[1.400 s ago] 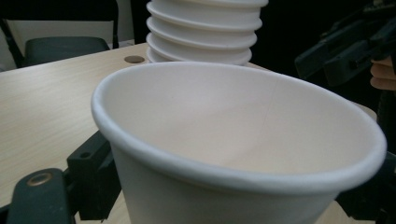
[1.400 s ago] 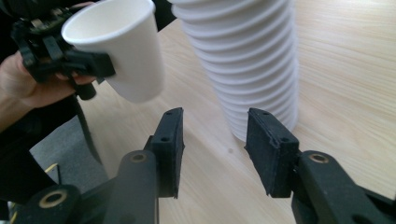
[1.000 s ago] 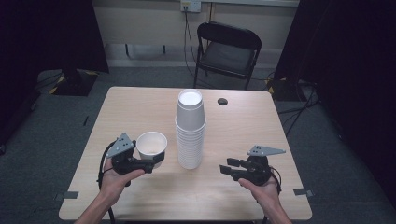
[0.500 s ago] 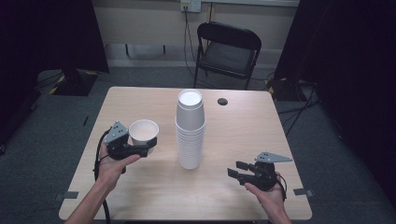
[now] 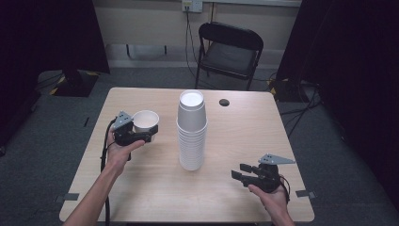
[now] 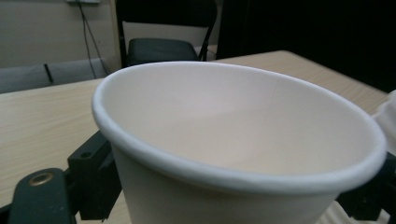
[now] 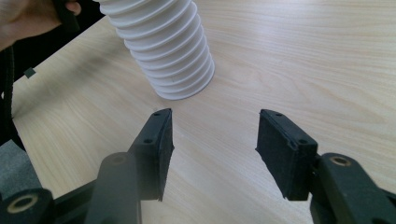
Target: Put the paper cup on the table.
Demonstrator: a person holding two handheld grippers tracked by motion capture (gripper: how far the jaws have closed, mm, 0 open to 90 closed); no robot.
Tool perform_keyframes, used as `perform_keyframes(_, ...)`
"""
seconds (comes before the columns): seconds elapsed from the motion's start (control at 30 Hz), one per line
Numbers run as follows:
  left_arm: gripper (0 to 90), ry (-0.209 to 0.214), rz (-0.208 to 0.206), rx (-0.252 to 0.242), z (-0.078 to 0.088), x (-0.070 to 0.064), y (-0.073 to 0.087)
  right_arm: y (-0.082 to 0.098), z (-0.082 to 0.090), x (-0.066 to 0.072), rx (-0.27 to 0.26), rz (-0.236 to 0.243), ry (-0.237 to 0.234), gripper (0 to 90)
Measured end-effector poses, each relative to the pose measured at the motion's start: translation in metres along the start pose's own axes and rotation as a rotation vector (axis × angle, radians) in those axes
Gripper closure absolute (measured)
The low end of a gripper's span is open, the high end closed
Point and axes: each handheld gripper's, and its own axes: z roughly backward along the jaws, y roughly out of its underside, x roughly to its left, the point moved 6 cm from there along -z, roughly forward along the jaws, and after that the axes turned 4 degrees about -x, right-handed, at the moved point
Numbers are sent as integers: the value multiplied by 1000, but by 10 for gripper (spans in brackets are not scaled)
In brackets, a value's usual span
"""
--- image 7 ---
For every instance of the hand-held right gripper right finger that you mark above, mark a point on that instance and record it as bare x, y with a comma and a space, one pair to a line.
286, 155

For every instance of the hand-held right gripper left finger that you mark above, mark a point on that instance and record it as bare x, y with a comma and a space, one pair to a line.
155, 149

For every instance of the stack of white cups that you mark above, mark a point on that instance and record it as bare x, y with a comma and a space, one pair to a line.
168, 46

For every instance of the grey tape piece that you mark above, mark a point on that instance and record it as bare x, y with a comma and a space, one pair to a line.
29, 72

